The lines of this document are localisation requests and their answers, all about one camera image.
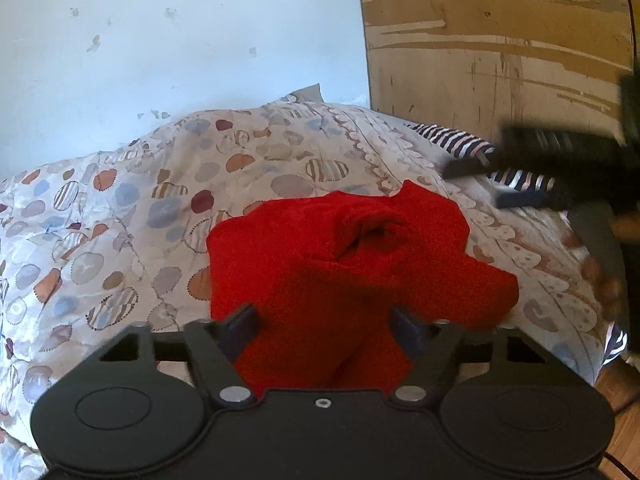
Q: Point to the red towel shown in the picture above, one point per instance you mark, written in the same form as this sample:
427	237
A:
350	280

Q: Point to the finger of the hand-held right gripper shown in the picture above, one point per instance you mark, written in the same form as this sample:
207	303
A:
467	167
532	199

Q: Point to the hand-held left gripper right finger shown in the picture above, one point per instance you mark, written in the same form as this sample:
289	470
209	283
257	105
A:
406	332

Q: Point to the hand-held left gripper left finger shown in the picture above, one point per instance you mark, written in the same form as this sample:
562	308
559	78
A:
240	332

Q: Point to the printed patchwork quilt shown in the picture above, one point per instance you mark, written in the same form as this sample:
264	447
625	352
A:
150	200

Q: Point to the worn wooden board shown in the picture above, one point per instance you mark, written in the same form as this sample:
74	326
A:
490	50

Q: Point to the grey pillow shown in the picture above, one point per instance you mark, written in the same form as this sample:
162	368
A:
307	95

